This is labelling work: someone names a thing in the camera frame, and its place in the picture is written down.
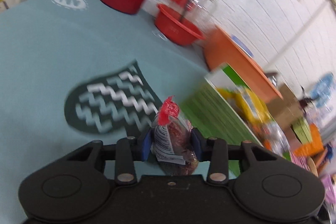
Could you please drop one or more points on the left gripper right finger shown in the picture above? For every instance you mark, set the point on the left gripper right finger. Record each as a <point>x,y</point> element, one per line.
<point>215,151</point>

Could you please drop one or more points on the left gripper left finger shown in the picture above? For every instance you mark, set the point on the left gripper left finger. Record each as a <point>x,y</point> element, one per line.
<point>129,150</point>

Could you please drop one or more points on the dark red date packet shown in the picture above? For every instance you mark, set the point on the dark red date packet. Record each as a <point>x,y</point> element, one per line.
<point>171,141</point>

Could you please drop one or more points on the orange clear bun packet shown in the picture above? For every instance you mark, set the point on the orange clear bun packet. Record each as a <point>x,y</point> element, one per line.
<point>273,138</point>

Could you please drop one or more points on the yellow snack bag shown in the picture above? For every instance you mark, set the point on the yellow snack bag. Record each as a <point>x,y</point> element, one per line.
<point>250,107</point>

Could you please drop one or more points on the green cardboard snack box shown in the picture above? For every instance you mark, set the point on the green cardboard snack box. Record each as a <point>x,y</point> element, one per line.
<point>214,116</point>

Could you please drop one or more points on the large brown cardboard box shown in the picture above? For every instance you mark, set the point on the large brown cardboard box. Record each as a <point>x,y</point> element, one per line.
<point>286,110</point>

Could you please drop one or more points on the green small box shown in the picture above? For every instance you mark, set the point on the green small box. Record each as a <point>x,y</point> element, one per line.
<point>302,130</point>

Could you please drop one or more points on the orange plastic bag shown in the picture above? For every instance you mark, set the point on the orange plastic bag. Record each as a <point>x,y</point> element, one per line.
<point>312,148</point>

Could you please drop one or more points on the orange plastic basket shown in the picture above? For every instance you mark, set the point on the orange plastic basket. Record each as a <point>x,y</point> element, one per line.
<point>219,48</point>

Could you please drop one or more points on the blue paper fan decoration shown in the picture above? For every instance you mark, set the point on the blue paper fan decoration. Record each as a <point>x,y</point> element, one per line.
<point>322,90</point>

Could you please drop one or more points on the blue lidded bowl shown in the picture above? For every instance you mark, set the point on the blue lidded bowl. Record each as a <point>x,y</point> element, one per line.
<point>239,43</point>

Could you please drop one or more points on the red plastic basin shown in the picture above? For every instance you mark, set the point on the red plastic basin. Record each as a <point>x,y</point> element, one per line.
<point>181,33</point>

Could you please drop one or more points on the clear glass pitcher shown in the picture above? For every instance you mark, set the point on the clear glass pitcher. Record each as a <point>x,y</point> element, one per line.
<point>199,12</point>

